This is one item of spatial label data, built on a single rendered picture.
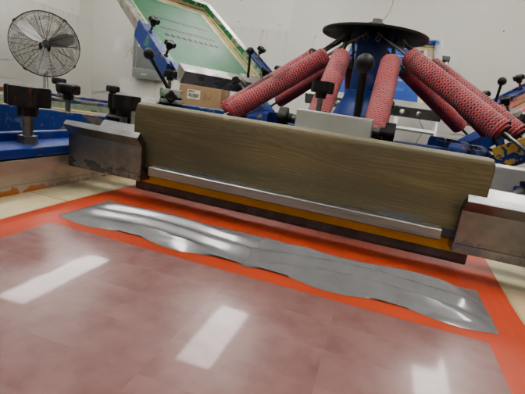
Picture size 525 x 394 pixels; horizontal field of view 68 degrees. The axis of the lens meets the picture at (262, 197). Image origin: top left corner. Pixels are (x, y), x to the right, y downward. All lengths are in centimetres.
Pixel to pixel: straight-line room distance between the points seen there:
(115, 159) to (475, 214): 36
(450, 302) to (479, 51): 436
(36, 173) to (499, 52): 446
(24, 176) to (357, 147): 33
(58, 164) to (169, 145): 13
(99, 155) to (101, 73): 537
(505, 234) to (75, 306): 33
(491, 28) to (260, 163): 436
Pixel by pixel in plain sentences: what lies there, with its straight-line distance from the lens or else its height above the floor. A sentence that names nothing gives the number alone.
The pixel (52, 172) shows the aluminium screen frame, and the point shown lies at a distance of 49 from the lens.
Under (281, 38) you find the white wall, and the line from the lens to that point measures 474.
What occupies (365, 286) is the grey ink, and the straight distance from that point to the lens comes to 30.
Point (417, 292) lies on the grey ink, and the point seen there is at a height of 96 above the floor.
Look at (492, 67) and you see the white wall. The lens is 463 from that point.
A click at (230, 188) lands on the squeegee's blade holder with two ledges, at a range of 39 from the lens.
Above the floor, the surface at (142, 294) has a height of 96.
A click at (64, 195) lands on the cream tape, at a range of 46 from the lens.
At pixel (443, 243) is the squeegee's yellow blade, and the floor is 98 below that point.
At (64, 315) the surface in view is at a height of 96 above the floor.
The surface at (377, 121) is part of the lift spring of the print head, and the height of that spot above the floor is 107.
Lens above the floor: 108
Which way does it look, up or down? 14 degrees down
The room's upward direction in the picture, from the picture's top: 8 degrees clockwise
